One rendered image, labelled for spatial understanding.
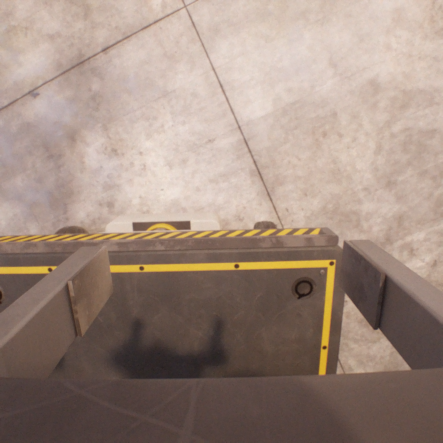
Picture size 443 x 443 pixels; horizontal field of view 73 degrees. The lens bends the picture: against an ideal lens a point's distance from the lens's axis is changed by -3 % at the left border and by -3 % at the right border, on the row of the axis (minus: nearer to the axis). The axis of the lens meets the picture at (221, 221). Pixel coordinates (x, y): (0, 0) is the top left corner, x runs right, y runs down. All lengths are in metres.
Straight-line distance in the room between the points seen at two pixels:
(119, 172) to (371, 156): 0.65
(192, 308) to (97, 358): 0.21
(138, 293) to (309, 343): 0.32
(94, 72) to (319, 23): 0.55
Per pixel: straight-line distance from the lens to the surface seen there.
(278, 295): 0.56
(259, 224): 0.74
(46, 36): 0.94
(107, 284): 0.17
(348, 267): 0.16
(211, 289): 0.55
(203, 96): 0.81
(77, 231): 0.82
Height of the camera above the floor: 0.80
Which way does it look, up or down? 75 degrees down
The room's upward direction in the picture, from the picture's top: 180 degrees counter-clockwise
